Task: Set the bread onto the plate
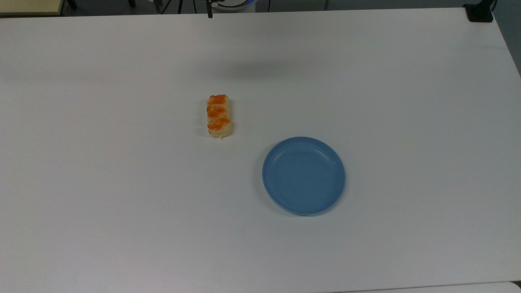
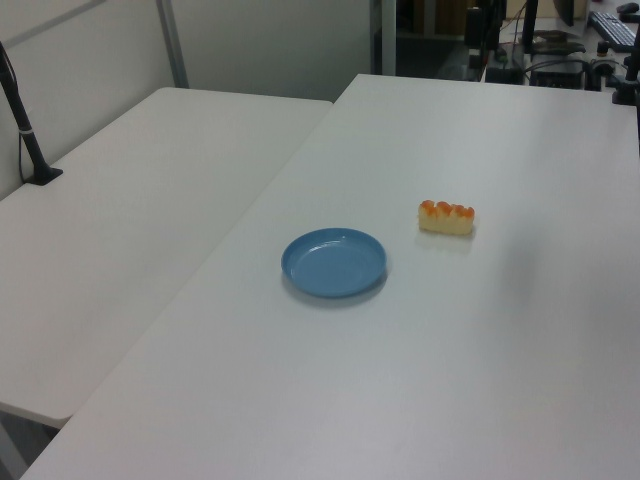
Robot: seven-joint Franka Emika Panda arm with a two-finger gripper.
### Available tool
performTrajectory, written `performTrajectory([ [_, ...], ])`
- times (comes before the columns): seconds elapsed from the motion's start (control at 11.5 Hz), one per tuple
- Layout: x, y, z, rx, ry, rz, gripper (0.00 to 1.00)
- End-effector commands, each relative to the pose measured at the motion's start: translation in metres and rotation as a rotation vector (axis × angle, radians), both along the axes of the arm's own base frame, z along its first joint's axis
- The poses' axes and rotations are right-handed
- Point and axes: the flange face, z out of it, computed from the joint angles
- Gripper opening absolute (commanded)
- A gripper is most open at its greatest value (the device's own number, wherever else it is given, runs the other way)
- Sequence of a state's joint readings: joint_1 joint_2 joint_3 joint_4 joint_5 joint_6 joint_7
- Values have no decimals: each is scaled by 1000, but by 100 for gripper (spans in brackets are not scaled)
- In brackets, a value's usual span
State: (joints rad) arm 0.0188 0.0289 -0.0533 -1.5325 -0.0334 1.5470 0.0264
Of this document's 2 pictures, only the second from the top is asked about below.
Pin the white pillar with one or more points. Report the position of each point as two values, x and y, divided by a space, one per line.
384 37

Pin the black speaker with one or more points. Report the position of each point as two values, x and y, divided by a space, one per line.
473 27

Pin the white side table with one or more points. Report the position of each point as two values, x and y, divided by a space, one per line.
125 225

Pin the black camera stand pole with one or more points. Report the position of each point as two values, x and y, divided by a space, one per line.
27 140

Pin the black computer mouse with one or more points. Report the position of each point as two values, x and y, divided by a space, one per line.
627 7

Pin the orange-topped bread piece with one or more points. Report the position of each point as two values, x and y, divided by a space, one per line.
445 220

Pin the blue round plate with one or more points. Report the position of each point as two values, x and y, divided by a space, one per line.
334 262

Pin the grey metal partition post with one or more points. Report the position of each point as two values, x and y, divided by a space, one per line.
174 45

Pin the black computer keyboard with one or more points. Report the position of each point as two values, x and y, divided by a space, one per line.
612 27

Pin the black table clamp mount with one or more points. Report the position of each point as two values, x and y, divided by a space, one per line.
626 92

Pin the black monitor stand pole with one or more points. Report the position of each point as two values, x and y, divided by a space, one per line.
530 25

